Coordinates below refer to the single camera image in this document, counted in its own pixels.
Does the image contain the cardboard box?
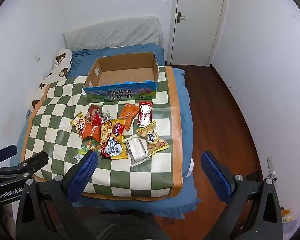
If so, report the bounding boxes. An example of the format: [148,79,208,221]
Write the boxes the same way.
[83,52,161,103]

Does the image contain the green candy packet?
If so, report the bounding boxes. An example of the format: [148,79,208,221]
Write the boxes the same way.
[77,140,102,155]

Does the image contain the clear white snack packet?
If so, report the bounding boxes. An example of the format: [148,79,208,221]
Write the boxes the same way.
[122,134,150,167]

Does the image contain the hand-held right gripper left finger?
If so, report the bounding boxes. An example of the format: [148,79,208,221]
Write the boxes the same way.
[15,151,108,240]

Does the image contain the green white checkered mat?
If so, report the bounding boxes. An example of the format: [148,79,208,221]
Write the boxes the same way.
[19,66,185,198]

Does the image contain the white bear-print pillow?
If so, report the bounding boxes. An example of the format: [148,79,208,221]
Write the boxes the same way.
[30,48,73,113]

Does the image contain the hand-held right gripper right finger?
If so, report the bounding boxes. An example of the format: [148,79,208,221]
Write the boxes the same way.
[200,151,283,240]

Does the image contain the white door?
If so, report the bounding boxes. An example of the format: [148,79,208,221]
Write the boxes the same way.
[169,0,228,67]

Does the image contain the yellow panda snack packet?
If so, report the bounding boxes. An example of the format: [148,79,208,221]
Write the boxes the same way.
[70,112,87,137]

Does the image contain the small yellow plastic items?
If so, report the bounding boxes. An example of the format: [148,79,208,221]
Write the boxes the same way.
[281,209,294,223]

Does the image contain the small silver green packet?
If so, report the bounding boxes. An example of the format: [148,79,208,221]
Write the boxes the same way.
[72,152,87,162]

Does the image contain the yellow peanut snack packet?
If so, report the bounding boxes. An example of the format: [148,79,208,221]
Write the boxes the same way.
[136,120,170,157]

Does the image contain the blue bed sheet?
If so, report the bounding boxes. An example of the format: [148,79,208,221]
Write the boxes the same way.
[15,42,202,219]

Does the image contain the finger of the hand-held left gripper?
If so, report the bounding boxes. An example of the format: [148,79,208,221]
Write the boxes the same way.
[10,151,49,180]
[0,144,18,167]

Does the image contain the yellow red noodle packet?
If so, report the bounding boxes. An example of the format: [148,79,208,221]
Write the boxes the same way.
[100,118,128,160]

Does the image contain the person's left forearm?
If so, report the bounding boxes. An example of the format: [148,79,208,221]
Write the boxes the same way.
[1,202,18,240]

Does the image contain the orange snack packet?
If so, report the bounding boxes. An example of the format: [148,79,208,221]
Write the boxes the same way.
[118,102,140,132]
[80,122,102,143]

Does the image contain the red white snack packet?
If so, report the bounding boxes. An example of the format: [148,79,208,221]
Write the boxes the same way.
[138,101,153,128]

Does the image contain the brown snack packet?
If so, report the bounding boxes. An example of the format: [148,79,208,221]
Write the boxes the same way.
[85,104,102,123]

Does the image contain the grey pillow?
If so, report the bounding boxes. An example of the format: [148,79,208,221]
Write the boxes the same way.
[63,16,165,51]

